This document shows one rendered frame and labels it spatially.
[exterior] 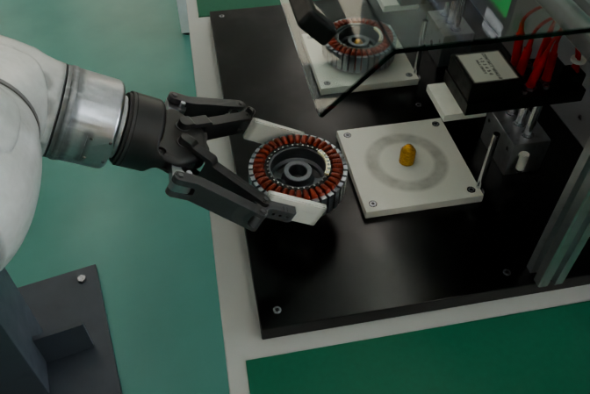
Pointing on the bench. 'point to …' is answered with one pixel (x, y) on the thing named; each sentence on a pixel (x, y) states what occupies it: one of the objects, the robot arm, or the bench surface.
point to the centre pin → (407, 155)
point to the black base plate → (291, 293)
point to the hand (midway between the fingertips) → (295, 173)
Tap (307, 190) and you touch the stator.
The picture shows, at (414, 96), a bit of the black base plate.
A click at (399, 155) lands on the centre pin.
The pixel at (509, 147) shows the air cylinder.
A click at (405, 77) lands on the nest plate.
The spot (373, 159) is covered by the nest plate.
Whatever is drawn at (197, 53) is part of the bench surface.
